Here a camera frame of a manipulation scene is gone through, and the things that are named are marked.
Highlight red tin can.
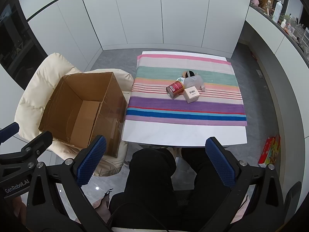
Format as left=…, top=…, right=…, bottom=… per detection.
left=166, top=80, right=185, bottom=99

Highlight brown cardboard box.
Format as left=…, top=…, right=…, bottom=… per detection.
left=39, top=72, right=127, bottom=159

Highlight white spray bottle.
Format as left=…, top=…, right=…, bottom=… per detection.
left=273, top=1, right=283, bottom=23

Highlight person's legs in black trousers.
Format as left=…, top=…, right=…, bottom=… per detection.
left=107, top=147, right=244, bottom=230

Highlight striped colourful cloth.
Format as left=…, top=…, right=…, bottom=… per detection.
left=124, top=53, right=248, bottom=127

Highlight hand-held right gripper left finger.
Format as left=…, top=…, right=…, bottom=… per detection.
left=24, top=135, right=107, bottom=232

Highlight white square carton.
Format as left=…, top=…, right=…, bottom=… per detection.
left=183, top=88, right=200, bottom=104

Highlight translucent plastic container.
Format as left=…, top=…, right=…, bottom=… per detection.
left=183, top=74, right=206, bottom=92

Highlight brown printed shelf box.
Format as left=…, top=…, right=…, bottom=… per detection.
left=259, top=0, right=276, bottom=9

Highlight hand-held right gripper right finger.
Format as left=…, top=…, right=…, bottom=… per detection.
left=203, top=136, right=288, bottom=232

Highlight clear drawer organizer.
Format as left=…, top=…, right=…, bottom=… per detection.
left=296, top=24, right=309, bottom=44

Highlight colourful carton on floor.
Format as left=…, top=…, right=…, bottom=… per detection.
left=258, top=135, right=281, bottom=167

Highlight pink garment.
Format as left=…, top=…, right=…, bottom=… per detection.
left=93, top=196, right=112, bottom=224

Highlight cream padded chair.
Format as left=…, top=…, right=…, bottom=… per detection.
left=14, top=52, right=134, bottom=177

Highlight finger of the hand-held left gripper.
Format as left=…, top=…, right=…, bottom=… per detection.
left=0, top=122, right=20, bottom=143
left=0, top=131, right=53, bottom=167

